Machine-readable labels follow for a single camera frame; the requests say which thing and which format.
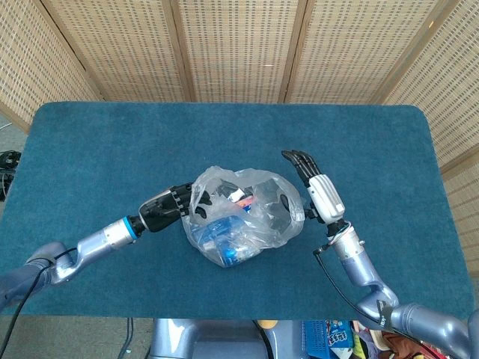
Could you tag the white-backed right robot hand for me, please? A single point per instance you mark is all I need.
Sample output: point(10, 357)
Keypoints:
point(325, 198)

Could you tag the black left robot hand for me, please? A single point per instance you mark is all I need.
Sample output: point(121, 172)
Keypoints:
point(161, 211)

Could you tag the clear plastic bag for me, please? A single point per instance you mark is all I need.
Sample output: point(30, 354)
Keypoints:
point(269, 224)

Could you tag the silver-blue left robot arm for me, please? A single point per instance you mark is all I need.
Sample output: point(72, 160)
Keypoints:
point(101, 241)

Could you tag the silver-blue right robot arm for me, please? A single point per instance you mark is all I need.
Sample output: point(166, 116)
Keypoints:
point(361, 265)

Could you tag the dark blue drink can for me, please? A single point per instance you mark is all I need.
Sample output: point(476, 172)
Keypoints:
point(221, 228)

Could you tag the teal table cloth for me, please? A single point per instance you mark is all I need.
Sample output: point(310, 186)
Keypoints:
point(112, 149)

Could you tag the red white small packet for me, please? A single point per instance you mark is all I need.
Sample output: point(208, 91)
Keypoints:
point(243, 202)

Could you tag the blue white drink can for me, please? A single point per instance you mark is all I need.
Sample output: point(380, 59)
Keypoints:
point(234, 256)

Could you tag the blue snack package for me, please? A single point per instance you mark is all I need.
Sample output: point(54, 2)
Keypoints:
point(338, 334)

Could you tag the orange round knob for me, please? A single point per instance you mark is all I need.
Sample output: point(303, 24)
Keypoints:
point(267, 324)

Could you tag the blue plastic basket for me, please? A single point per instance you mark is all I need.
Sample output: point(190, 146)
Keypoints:
point(314, 336)

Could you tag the blue-grey robot torso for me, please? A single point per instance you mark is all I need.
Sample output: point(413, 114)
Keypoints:
point(224, 340)

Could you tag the black floor device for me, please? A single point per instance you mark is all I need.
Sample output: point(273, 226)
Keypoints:
point(9, 157)

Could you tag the woven wooden folding screen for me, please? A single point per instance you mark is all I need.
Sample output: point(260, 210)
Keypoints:
point(239, 48)

